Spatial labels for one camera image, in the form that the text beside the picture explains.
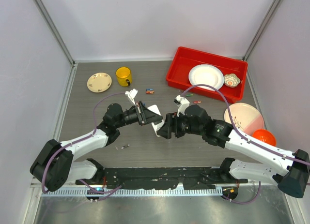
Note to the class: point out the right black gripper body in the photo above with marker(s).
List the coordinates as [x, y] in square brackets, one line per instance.
[179, 126]

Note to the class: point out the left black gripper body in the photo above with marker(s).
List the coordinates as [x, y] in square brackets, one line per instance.
[139, 113]

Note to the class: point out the white remote control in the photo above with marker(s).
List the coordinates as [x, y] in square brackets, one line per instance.
[158, 121]

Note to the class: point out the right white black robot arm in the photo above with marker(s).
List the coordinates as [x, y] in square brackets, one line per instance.
[288, 170]

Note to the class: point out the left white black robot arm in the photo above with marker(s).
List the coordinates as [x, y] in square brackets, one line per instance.
[56, 163]

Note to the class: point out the yellow mug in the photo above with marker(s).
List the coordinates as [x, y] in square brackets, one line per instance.
[124, 76]

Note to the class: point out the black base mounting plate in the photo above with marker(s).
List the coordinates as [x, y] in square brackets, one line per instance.
[163, 178]

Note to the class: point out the cream floral plate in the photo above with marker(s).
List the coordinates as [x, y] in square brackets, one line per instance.
[99, 82]

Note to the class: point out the white paper plate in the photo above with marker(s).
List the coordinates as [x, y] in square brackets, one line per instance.
[206, 74]

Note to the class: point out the red plastic bin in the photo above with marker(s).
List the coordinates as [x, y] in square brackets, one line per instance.
[186, 58]

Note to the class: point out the small patterned ceramic bowl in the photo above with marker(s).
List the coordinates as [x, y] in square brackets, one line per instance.
[231, 80]

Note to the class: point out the pink white ceramic plate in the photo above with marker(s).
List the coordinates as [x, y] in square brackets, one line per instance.
[246, 118]

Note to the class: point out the orange plastic bowl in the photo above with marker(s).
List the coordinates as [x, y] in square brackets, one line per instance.
[265, 136]

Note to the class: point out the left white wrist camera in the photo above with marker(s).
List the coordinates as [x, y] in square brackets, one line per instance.
[131, 96]

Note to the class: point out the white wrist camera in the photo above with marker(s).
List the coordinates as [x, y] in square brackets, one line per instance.
[182, 103]
[131, 96]

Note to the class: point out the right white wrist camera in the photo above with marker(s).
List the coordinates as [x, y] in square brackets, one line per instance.
[182, 103]

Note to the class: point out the white slotted cable duct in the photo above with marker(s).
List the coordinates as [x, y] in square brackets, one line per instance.
[178, 191]

